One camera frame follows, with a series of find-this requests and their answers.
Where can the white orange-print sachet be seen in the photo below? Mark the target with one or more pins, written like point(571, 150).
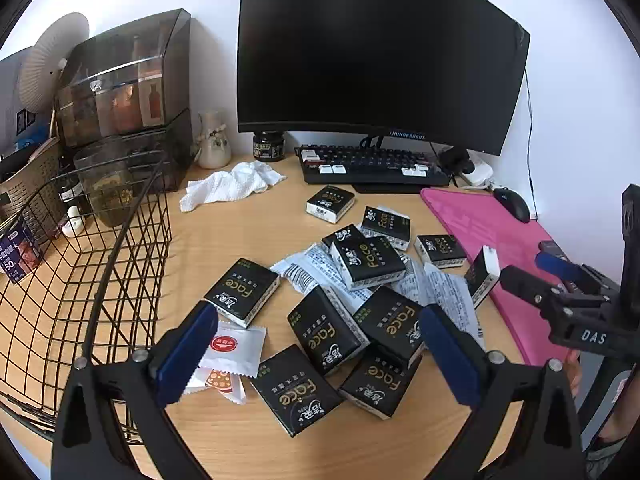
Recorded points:
point(220, 384)

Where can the black power adapter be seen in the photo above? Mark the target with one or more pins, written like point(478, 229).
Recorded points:
point(455, 158)

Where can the black mechanical keyboard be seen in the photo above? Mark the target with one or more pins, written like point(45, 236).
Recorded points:
point(370, 165)

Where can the pile of black tissue packets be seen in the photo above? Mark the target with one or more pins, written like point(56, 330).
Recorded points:
point(325, 332)

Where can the person's right hand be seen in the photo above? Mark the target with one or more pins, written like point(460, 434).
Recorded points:
point(574, 372)

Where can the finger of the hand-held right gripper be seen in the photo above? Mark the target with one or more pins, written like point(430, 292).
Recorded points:
point(525, 285)
point(557, 265)

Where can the small dark bottle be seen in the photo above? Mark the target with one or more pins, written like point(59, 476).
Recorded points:
point(67, 192)

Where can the smoky flip-lid storage box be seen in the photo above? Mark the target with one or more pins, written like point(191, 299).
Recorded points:
point(125, 70)

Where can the black computer mouse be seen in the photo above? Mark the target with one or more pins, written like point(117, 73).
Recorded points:
point(512, 205)

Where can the blue printed carton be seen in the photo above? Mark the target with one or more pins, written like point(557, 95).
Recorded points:
point(17, 255)

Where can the black curved monitor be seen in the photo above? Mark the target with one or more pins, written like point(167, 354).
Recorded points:
point(380, 50)

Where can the cream ceramic vase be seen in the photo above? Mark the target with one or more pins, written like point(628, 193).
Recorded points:
point(212, 142)

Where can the small white bottle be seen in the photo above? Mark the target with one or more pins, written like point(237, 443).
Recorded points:
point(72, 220)

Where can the clear plastic container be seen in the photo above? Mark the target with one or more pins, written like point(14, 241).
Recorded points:
point(107, 185)

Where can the grey perforated basket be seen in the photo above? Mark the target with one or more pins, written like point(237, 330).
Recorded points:
point(30, 180)

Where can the black glass jar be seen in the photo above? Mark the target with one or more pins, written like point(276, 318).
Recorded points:
point(268, 146)

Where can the white desk fan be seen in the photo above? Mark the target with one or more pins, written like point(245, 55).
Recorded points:
point(50, 60)

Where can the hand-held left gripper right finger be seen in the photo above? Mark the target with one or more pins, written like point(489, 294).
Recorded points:
point(450, 360)

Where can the black pocket tissue packet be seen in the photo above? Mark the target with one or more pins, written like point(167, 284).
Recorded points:
point(480, 275)

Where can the smoky drawer storage box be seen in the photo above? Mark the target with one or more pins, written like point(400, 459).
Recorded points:
point(165, 150)

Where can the white red-logo sachet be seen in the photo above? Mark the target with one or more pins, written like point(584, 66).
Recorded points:
point(232, 347)

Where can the white crumpled cloth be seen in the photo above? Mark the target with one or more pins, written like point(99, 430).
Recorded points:
point(230, 182)

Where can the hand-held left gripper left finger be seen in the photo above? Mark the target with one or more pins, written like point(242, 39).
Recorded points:
point(185, 355)

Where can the wooden desktop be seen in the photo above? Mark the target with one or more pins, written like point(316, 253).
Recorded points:
point(240, 230)

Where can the pink mouse pad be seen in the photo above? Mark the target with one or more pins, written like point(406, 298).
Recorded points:
point(500, 240)

